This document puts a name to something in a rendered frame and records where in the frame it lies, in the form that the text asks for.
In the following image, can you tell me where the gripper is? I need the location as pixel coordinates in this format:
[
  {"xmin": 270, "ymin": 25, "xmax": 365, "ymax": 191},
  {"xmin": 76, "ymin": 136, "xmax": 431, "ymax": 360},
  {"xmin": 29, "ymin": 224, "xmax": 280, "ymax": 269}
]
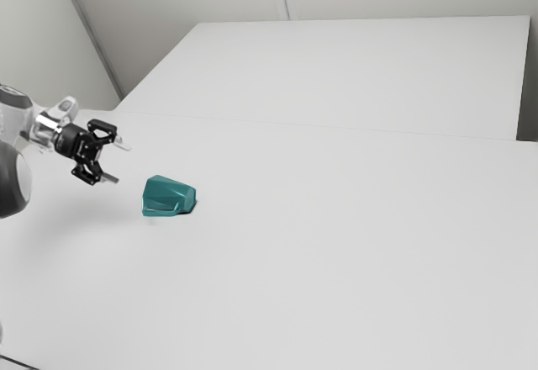
[{"xmin": 53, "ymin": 119, "xmax": 133, "ymax": 187}]

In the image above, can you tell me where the teal faceted mug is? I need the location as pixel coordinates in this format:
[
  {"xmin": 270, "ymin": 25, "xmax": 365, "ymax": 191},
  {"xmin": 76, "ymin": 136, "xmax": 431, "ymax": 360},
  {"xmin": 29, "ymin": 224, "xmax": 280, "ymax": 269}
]
[{"xmin": 140, "ymin": 174, "xmax": 198, "ymax": 219}]

